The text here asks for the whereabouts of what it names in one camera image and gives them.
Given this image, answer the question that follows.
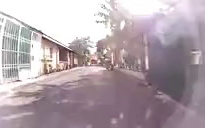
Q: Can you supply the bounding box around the round leafy tree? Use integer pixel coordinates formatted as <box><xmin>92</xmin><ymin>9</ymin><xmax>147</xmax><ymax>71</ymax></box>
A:
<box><xmin>68</xmin><ymin>36</ymin><xmax>96</xmax><ymax>66</ymax></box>

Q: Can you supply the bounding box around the grey concrete road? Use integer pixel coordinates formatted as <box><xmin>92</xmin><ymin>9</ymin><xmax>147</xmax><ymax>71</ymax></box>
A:
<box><xmin>0</xmin><ymin>64</ymin><xmax>205</xmax><ymax>128</ymax></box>

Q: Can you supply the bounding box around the pink house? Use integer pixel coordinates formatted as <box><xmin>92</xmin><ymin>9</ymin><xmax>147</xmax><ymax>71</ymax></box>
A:
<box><xmin>39</xmin><ymin>32</ymin><xmax>80</xmax><ymax>75</ymax></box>

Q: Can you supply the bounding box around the dark gate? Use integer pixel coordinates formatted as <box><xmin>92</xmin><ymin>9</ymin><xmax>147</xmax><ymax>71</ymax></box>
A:
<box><xmin>145</xmin><ymin>22</ymin><xmax>205</xmax><ymax>108</ymax></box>

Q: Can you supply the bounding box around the building with white grilles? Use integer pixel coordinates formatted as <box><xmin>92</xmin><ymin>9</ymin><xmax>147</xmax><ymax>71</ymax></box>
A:
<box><xmin>0</xmin><ymin>6</ymin><xmax>44</xmax><ymax>87</ymax></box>

